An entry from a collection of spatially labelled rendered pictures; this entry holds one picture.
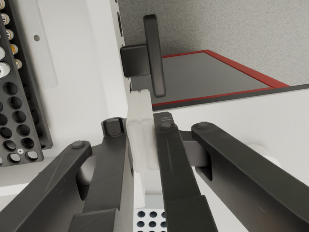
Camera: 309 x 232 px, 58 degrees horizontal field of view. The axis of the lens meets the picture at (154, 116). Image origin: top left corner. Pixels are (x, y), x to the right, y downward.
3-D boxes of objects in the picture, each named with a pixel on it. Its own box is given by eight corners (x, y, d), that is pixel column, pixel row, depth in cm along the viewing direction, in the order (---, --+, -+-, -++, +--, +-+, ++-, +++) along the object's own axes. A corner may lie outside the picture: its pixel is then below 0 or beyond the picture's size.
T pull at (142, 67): (155, 13, 25) (156, 13, 23) (165, 94, 27) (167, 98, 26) (115, 19, 25) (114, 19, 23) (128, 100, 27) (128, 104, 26)
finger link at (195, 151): (157, 147, 13) (219, 138, 13) (151, 113, 18) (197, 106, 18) (160, 174, 14) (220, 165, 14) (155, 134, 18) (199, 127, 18)
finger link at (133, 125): (147, 172, 16) (134, 174, 16) (145, 126, 22) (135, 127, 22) (139, 122, 15) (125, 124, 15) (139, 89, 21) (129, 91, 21)
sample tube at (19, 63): (25, 69, 29) (5, 78, 24) (12, 69, 29) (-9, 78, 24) (23, 56, 28) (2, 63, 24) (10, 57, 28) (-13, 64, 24)
